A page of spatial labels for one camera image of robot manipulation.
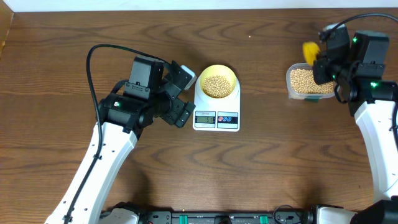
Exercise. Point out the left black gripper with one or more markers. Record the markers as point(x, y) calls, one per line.
point(188, 110)

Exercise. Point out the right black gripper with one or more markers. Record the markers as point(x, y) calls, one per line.
point(318, 69)

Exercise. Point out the yellow measuring scoop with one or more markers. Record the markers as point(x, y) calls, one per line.
point(310, 52)

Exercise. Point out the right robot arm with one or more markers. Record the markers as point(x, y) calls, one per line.
point(356, 65)

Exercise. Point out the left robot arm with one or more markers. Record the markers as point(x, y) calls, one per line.
point(119, 126)

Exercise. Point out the white digital kitchen scale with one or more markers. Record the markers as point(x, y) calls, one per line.
point(216, 114)

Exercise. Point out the soybeans in bowl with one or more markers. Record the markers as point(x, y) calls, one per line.
point(217, 86)

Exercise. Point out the yellow plastic bowl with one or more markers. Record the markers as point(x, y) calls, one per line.
point(218, 70)

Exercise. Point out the soybeans in container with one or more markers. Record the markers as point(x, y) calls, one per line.
point(302, 81)

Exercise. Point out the clear plastic container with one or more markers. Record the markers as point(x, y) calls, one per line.
point(301, 96)

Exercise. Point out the green tape piece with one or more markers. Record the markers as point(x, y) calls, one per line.
point(315, 100)

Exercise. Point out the wooden side panel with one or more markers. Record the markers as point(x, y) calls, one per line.
point(6, 17)

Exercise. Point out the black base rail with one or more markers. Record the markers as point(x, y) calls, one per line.
point(283, 216)

